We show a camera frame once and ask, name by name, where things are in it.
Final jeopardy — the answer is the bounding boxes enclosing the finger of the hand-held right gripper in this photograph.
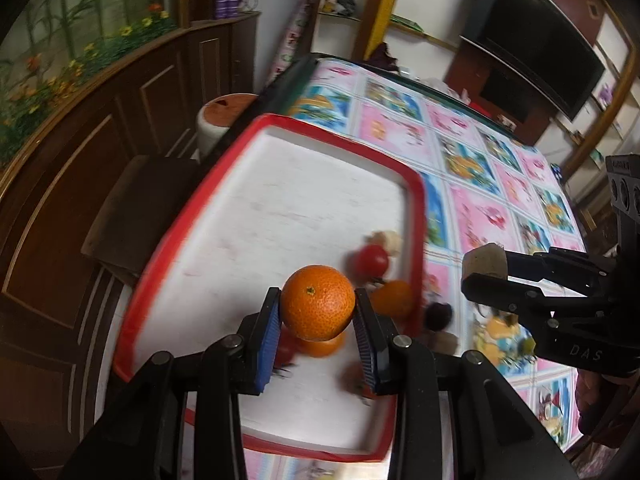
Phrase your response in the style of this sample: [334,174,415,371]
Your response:
[461,272,611,333]
[502,246,621,291]

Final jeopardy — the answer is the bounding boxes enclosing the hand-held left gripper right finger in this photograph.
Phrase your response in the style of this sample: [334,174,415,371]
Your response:
[352,287,576,480]

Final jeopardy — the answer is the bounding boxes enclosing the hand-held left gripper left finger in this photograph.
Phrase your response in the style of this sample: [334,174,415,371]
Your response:
[60,287,283,480]

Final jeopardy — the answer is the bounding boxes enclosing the red tomato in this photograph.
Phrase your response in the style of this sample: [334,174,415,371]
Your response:
[352,244,390,277]
[274,332,297,367]

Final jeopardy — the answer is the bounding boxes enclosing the orange tangerine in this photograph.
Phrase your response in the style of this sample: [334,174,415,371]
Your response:
[370,280,415,320]
[295,332,347,358]
[281,265,357,341]

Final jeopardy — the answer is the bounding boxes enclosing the dark red jujube date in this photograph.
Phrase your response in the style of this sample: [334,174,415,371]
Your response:
[424,302,453,331]

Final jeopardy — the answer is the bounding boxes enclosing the red rimmed white tray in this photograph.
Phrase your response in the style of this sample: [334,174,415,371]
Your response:
[112,112,428,463]

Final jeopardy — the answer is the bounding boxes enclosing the person's right forearm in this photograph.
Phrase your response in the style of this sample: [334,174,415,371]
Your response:
[575,370,640,441]

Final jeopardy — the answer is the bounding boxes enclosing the fruit printed pink tablecloth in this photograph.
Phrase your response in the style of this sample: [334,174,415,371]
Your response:
[240,57,588,480]

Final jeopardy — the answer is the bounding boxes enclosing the brown wooden stool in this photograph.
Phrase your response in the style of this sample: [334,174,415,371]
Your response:
[81,155,211,286]

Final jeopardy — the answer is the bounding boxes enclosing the dark wooden television cabinet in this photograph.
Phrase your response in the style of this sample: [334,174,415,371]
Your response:
[445,35,556,148]

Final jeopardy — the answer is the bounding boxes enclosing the black flat television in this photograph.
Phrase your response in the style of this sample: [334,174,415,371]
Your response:
[460,0,621,121]

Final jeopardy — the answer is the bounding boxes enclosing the brown wooden cabinet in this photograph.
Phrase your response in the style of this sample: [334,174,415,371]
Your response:
[0,10,261,461]

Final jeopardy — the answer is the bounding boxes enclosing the dark red bag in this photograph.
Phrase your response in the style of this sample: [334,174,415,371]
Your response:
[367,40,401,73]

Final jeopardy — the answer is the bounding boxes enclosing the flat green shelf item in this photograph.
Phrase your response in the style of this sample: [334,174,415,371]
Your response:
[390,15,426,36]

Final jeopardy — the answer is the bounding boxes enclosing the pink printed wrap roll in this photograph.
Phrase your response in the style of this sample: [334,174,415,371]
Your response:
[270,0,313,86]

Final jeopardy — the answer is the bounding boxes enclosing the flower and bamboo wall panel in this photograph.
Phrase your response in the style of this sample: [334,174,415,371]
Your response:
[0,0,181,171]

